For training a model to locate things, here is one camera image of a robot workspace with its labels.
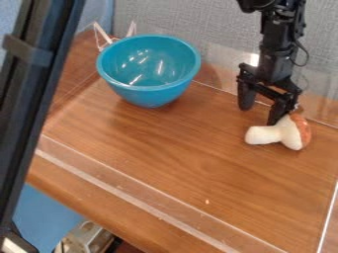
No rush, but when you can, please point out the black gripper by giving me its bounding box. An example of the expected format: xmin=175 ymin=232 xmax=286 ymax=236
xmin=236 ymin=50 xmax=301 ymax=126

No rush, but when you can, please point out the white brown toy mushroom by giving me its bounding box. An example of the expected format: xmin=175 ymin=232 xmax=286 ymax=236
xmin=244 ymin=114 xmax=311 ymax=150

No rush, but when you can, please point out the blue plastic bowl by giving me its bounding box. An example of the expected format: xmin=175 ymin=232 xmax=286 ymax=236
xmin=96 ymin=34 xmax=200 ymax=108

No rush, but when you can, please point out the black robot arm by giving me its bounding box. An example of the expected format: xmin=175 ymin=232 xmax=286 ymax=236
xmin=236 ymin=0 xmax=309 ymax=126

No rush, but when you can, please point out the clear acrylic back barrier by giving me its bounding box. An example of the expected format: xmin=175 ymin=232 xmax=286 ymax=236
xmin=195 ymin=42 xmax=338 ymax=128

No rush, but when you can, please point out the clear acrylic barrier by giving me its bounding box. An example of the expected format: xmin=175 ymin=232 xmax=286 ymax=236
xmin=195 ymin=42 xmax=338 ymax=128
xmin=36 ymin=135 xmax=286 ymax=253

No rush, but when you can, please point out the clear acrylic front barrier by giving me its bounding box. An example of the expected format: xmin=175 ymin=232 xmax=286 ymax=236
xmin=36 ymin=135 xmax=286 ymax=253

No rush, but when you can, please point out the black stand leg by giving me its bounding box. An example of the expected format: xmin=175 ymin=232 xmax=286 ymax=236
xmin=0 ymin=226 xmax=40 ymax=253

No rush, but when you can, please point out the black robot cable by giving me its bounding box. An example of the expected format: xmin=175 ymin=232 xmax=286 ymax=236
xmin=291 ymin=36 xmax=311 ymax=67

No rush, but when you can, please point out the clear acrylic corner bracket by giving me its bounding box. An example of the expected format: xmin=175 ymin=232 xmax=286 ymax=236
xmin=91 ymin=20 xmax=139 ymax=52

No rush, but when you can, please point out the dark blue metal post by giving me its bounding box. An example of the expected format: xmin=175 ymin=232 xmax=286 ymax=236
xmin=0 ymin=0 xmax=85 ymax=234

